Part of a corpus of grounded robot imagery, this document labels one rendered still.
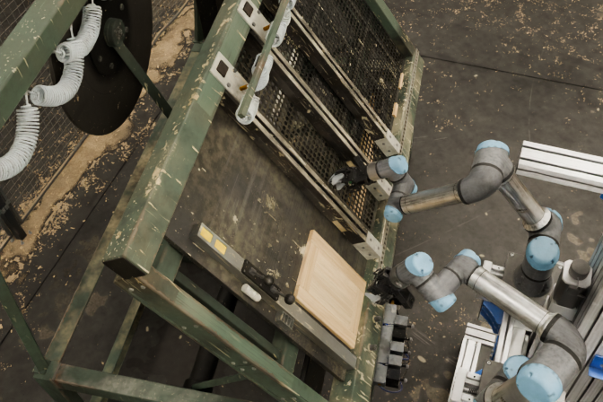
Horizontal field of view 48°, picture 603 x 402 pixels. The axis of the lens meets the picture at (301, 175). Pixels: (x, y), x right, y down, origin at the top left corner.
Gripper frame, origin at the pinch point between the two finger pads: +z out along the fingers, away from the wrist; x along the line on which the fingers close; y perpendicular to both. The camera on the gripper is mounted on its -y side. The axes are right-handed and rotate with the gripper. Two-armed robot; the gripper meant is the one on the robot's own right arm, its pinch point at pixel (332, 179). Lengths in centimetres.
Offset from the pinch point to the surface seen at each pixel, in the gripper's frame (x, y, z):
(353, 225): 15.3, 14.4, -4.6
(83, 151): -7, -90, 230
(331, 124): -14.4, -18.1, -5.0
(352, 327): 35, 51, 1
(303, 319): 3, 66, -2
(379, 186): 27.5, -17.3, -3.7
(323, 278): 10.9, 42.6, 1.0
